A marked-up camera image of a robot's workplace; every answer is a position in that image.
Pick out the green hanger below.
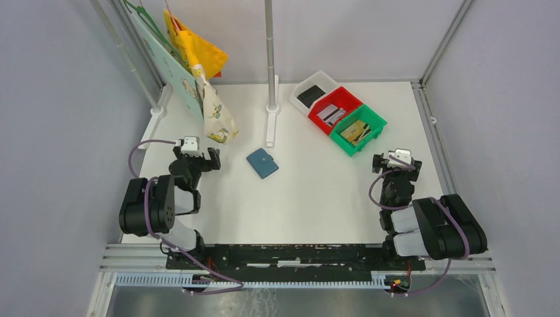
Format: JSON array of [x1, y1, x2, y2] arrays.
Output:
[[123, 0, 186, 66]]

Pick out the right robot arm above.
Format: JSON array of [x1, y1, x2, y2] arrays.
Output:
[[368, 149, 488, 269]]

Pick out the blue card holder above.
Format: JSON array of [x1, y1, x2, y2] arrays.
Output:
[[246, 148, 279, 179]]

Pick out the light green hanging board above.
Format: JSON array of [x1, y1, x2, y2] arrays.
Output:
[[129, 11, 203, 125]]

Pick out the left white stand post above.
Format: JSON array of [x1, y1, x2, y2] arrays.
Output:
[[89, 0, 173, 150]]

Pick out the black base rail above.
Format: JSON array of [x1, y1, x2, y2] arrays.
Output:
[[166, 244, 426, 283]]

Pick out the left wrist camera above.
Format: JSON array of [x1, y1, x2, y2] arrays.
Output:
[[173, 136, 203, 158]]

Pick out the white cards in red bin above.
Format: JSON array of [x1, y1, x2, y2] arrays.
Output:
[[317, 104, 346, 127]]

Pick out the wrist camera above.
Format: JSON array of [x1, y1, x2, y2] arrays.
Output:
[[173, 136, 203, 158], [387, 149, 413, 170]]

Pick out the gold cards in green bin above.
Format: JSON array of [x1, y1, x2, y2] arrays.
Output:
[[340, 120, 372, 146]]

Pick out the white cable duct strip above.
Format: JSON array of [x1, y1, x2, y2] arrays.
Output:
[[115, 273, 390, 290]]

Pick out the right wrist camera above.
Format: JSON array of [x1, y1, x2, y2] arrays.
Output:
[[387, 149, 413, 170]]

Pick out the green plastic bin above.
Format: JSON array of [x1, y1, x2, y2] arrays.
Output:
[[330, 104, 387, 157]]

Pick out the yellow cloth bag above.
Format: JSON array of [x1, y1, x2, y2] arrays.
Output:
[[164, 9, 228, 79]]

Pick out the metal pole with white base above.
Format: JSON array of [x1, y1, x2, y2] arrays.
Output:
[[264, 0, 280, 148]]

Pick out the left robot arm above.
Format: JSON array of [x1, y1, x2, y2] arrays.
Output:
[[119, 147, 221, 269]]

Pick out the black cards in white bin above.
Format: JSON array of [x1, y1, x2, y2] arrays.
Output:
[[297, 85, 325, 109]]

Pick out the white plastic bin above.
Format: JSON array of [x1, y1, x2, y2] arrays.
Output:
[[289, 70, 339, 116]]

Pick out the red plastic bin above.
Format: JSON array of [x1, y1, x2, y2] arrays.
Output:
[[308, 87, 363, 135]]

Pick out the cream patterned cloth bag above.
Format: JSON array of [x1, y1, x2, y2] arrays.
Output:
[[192, 64, 239, 144]]

